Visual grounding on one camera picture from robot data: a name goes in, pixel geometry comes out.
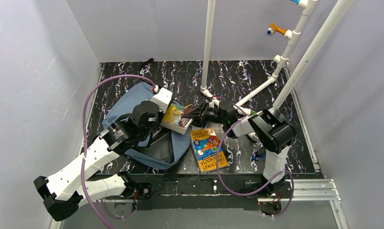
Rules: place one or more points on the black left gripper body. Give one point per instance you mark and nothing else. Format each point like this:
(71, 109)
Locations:
(158, 117)

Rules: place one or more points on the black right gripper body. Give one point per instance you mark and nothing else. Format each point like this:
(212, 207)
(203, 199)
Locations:
(205, 111)

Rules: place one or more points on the beige paperback book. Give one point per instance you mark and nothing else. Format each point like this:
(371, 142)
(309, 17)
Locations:
(174, 120)

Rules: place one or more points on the colourful blue storey book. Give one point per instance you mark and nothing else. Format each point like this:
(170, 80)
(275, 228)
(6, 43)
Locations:
(205, 145)

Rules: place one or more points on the light blue student backpack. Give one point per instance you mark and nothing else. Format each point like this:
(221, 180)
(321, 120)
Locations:
(119, 97)

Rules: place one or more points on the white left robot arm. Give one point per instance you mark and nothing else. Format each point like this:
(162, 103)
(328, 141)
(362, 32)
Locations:
(68, 189)

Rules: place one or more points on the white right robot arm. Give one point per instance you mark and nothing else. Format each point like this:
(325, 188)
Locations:
(270, 126)

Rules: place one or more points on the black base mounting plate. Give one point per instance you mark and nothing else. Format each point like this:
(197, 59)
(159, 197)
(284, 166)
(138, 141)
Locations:
(192, 191)

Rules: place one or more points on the orange blue pipe valve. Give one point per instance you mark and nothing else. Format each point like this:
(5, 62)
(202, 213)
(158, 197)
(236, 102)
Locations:
(273, 28)

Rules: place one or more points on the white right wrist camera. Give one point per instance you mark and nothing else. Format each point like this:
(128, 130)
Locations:
(214, 101)

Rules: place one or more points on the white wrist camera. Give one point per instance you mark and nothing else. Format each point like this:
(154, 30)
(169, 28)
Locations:
(162, 97)
(214, 101)

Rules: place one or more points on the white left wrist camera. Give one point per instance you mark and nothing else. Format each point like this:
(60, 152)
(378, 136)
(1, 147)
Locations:
(162, 97)

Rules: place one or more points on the white pvc pipe frame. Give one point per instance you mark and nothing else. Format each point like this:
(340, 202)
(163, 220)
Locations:
(308, 7)

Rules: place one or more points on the aluminium rail frame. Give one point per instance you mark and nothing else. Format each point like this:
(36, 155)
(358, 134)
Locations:
(307, 190)

